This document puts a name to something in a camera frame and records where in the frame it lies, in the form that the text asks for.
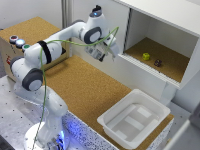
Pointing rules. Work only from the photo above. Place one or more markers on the white plastic box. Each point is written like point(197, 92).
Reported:
point(133, 120)

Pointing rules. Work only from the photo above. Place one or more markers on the yellow block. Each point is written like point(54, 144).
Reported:
point(146, 56)

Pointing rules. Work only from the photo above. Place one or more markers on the white cabinet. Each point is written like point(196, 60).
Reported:
point(150, 78)

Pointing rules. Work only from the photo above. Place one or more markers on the wooden drawer box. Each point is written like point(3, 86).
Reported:
point(31, 28)

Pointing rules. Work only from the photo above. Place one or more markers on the purple block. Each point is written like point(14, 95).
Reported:
point(157, 62)

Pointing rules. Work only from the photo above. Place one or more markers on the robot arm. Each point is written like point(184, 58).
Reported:
point(53, 108)

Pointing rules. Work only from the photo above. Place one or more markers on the green button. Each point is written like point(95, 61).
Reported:
point(26, 47)

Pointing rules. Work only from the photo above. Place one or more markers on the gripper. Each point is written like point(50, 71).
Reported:
point(96, 51)

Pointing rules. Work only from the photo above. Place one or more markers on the blue button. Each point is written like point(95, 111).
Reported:
point(20, 42)

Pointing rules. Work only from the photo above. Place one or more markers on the red button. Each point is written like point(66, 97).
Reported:
point(13, 38)

